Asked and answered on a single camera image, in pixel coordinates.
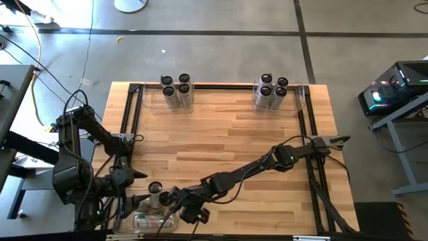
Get thin dark floor cable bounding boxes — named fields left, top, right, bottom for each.
left=73, top=0, right=95, bottom=101

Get black box hazard stripes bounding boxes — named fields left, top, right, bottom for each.
left=353, top=202, right=417, bottom=241

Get silver metal bracket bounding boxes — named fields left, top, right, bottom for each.
left=106, top=234, right=144, bottom=240
left=292, top=235, right=330, bottom=241

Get grey metal stand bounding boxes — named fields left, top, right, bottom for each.
left=369, top=96, right=428, bottom=197

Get clear plastic bin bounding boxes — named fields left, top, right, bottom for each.
left=252, top=78, right=306, bottom=117
left=142, top=80, right=195, bottom=114
left=112, top=189, right=179, bottom=235

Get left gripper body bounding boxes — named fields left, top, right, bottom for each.
left=108, top=157, right=136, bottom=220

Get yellow cable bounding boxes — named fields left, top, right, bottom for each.
left=13, top=0, right=46, bottom=128

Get black floor cable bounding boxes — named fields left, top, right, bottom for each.
left=0, top=35, right=103, bottom=121

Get black aluminium table frame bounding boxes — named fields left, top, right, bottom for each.
left=77, top=82, right=360, bottom=235

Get black computer with lights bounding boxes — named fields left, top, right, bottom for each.
left=357, top=60, right=428, bottom=117

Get white round pedestal stand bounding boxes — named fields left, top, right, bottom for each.
left=113, top=0, right=148, bottom=13

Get person's leg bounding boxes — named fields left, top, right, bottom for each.
left=0, top=0, right=54, bottom=25

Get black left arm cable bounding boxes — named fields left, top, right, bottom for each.
left=62, top=88, right=94, bottom=188

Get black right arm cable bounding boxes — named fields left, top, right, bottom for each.
left=213, top=135, right=318, bottom=205

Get dark grey desk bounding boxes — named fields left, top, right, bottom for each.
left=0, top=64, right=36, bottom=141

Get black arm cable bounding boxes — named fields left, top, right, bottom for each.
left=62, top=88, right=94, bottom=188
left=213, top=135, right=318, bottom=205

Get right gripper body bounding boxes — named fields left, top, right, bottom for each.
left=170, top=186, right=211, bottom=225

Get white box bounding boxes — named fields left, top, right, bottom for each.
left=13, top=153, right=56, bottom=171

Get black desk beam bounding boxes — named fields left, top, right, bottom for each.
left=0, top=131, right=61, bottom=165

